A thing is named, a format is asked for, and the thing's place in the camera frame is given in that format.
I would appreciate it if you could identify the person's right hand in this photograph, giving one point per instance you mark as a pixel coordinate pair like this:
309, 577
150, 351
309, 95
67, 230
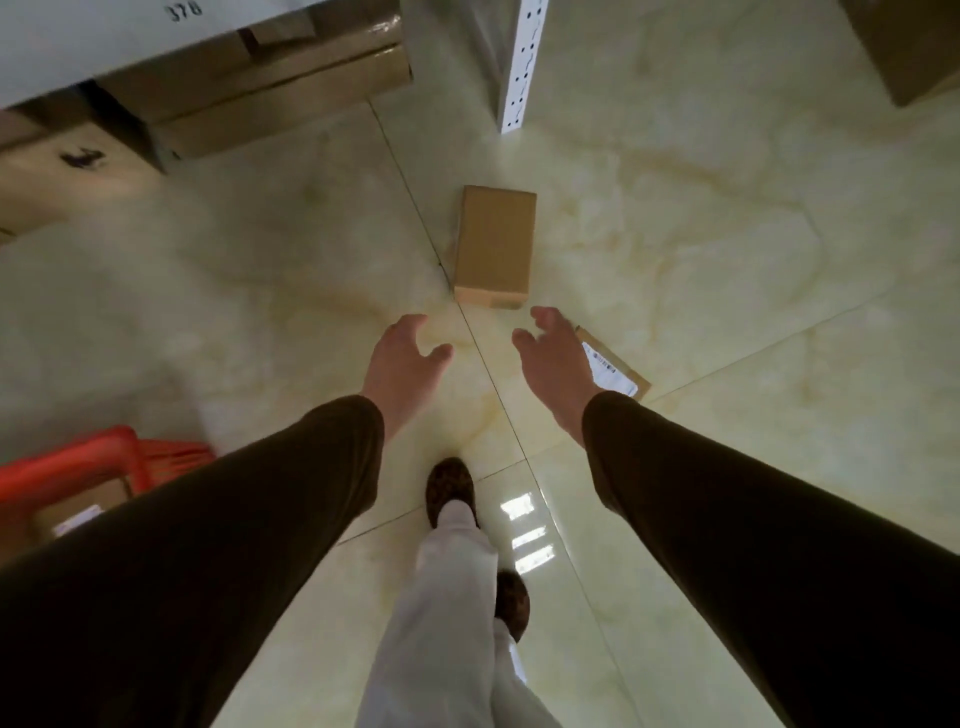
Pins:
559, 367

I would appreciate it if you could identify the person's left hand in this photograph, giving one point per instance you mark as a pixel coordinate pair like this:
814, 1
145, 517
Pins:
397, 371

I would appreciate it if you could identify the person's left thumb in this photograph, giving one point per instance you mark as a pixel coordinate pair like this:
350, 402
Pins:
439, 355

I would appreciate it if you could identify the person's right thumb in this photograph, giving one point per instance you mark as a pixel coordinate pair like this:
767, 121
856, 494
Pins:
523, 343

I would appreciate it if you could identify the person's left forearm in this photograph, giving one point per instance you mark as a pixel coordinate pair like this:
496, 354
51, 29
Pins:
187, 555

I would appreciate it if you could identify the person's right forearm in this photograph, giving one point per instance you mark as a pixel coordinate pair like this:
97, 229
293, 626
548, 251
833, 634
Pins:
757, 555

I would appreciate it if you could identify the cardboard parcel with white label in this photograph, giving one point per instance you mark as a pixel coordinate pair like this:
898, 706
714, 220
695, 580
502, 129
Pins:
611, 370

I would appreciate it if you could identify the plain brown cardboard box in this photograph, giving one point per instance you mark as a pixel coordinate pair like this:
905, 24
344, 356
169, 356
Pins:
495, 244

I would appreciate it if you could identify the person's left brown shoe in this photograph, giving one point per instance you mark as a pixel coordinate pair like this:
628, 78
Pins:
450, 484

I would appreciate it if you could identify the person's brown shoe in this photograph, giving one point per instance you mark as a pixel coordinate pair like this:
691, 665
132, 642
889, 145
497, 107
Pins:
450, 484
513, 600

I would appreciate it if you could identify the person's right brown shoe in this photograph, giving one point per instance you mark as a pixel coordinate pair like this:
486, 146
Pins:
513, 600

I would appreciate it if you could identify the person's left leg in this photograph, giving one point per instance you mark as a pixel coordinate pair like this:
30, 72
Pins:
442, 622

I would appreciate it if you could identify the person's leg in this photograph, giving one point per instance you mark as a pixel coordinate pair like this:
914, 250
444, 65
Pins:
442, 622
517, 697

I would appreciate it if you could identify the long flat cardboard box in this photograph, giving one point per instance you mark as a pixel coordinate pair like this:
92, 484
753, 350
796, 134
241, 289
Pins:
292, 101

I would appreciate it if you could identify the taped large cardboard box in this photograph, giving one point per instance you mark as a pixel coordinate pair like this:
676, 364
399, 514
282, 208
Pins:
247, 64

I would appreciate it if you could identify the person's right leg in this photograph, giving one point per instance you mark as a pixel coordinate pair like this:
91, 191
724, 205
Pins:
517, 697

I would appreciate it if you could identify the red plastic basket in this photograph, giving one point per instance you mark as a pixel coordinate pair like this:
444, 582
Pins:
82, 461

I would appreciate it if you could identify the cardboard parcel in basket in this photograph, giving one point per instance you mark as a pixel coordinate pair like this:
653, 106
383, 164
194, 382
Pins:
79, 510

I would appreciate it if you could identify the cardboard box with black mark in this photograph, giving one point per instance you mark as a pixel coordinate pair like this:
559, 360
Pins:
67, 180

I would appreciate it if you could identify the white shelf board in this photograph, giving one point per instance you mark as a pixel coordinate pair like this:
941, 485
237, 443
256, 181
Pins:
97, 37

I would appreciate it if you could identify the dark brown cardboard box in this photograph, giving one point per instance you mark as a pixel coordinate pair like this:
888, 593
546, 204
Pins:
911, 41

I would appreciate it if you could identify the white perforated shelf post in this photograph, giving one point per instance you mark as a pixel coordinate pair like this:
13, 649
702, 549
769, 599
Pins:
521, 60

